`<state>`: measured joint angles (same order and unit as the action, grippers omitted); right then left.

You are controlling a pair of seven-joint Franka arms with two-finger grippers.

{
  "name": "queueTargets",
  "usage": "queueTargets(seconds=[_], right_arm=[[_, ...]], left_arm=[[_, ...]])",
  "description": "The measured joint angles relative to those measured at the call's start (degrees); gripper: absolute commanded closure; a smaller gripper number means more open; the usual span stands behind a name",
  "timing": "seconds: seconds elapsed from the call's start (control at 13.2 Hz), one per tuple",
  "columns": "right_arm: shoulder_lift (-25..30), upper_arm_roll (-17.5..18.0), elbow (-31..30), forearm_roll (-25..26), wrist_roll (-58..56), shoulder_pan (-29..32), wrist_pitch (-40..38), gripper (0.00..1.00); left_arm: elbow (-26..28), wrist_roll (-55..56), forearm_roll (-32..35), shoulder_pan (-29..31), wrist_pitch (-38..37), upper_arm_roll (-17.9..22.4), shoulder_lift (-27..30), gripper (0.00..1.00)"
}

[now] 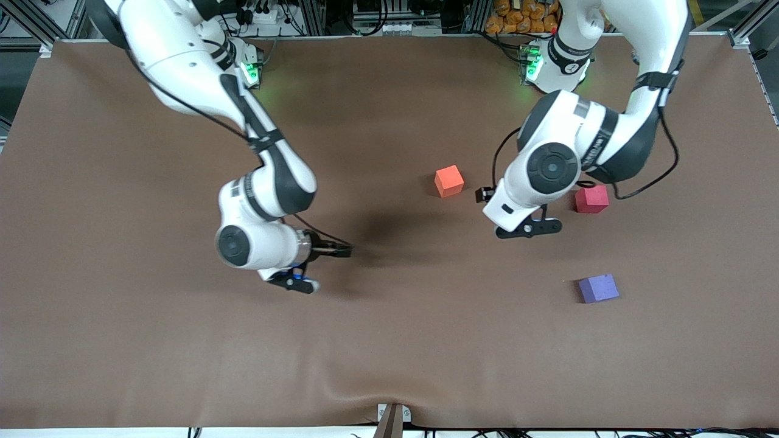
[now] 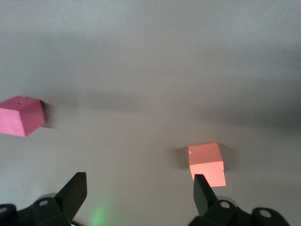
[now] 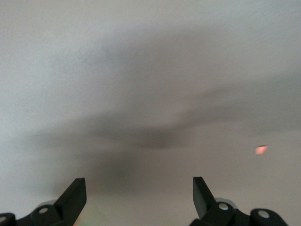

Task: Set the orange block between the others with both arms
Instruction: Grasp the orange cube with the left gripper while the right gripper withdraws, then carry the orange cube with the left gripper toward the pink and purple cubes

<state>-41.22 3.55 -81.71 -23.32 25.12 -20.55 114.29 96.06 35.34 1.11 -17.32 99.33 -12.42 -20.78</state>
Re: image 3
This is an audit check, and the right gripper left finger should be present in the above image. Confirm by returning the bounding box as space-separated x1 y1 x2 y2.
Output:
0 178 87 226

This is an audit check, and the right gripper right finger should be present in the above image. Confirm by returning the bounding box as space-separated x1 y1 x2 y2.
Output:
189 177 290 226

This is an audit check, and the tiny orange crumb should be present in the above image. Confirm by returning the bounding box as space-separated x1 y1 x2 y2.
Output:
255 145 269 155

